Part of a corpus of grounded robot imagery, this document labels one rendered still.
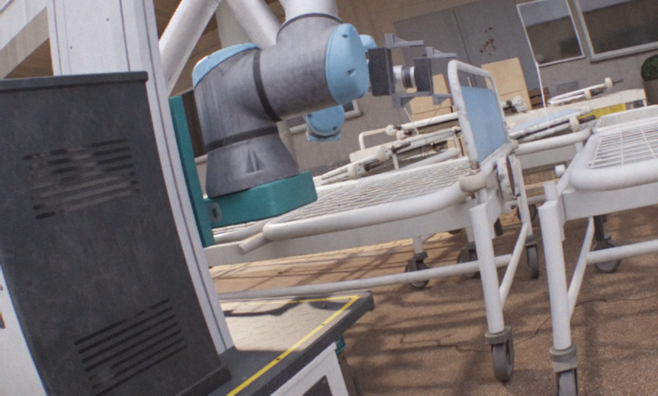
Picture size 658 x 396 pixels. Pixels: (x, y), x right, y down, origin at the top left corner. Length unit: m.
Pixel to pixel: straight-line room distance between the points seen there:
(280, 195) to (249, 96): 0.19
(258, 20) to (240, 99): 0.40
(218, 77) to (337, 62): 0.23
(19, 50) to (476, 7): 7.01
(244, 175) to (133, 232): 0.29
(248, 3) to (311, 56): 0.45
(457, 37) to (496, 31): 0.60
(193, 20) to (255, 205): 0.71
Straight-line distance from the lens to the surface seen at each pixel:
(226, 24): 6.50
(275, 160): 0.98
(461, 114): 1.17
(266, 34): 1.32
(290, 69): 0.94
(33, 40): 8.00
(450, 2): 7.62
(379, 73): 1.38
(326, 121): 1.27
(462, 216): 1.26
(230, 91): 0.98
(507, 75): 4.99
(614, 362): 1.28
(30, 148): 0.67
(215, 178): 0.99
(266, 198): 0.94
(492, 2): 7.47
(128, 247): 0.74
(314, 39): 0.96
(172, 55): 1.49
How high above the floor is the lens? 0.64
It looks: 4 degrees down
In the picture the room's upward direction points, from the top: 14 degrees counter-clockwise
